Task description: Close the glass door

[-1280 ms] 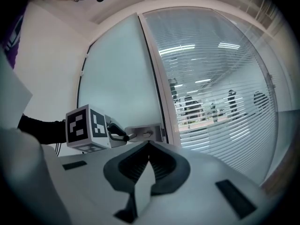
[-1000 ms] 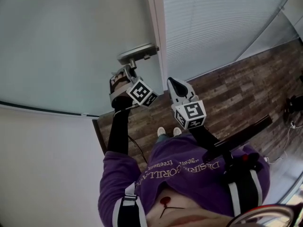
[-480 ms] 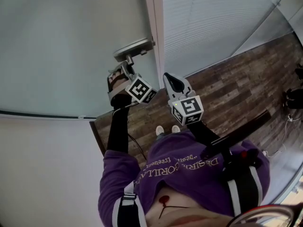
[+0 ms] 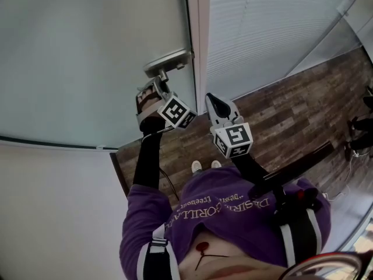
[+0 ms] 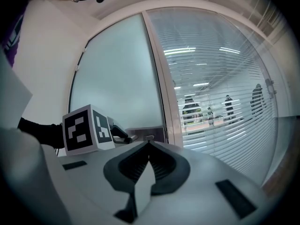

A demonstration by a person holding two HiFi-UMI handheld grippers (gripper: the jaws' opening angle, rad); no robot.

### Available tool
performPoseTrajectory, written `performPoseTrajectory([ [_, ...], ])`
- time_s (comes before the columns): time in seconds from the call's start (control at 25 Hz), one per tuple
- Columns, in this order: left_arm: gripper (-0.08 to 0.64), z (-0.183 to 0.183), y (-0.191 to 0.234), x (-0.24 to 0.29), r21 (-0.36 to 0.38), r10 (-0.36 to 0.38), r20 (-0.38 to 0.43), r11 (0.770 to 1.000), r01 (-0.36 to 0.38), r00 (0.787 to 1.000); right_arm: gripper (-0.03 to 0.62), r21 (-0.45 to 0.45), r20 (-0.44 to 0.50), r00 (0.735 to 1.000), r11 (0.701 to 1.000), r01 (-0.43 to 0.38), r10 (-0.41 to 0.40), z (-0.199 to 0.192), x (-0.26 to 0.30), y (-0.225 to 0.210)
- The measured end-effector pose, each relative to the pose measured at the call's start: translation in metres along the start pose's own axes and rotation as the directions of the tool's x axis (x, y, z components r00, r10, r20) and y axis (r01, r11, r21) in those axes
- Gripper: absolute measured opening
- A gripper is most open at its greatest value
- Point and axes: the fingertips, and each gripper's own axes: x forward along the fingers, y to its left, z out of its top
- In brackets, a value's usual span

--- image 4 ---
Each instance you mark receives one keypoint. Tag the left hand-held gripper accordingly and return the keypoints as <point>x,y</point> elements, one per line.
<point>176,112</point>

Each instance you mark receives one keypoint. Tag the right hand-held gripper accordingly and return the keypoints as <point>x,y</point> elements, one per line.
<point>236,139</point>

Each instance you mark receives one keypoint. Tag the frosted glass door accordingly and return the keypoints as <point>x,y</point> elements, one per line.
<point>87,54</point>

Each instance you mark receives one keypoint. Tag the person's left forearm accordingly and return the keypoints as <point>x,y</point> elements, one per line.
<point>147,162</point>

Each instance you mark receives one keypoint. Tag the person's right forearm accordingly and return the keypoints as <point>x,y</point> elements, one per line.
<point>250,171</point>

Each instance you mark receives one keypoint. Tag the person's left hand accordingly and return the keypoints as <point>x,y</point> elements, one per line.
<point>148,99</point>

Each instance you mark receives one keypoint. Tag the person's right white shoe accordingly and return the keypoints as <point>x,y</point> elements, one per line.
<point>216,164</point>

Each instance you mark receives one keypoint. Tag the person's white shoe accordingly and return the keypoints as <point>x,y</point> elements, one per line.
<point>216,164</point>
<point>196,166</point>

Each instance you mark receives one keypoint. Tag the person's left white shoe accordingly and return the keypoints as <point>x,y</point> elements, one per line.
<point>196,166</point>

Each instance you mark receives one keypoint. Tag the blue jeans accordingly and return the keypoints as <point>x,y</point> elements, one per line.
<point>196,172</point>

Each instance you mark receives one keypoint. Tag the glass partition with blinds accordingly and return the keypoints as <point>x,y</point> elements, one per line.
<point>262,25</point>

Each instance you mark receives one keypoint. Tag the purple printed shirt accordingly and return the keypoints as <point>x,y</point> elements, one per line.
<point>233,223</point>

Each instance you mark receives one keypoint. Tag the person's face and neck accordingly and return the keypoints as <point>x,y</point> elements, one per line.
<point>239,264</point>

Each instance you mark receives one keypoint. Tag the person's eyeglasses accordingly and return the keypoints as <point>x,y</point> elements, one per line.
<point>323,261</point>

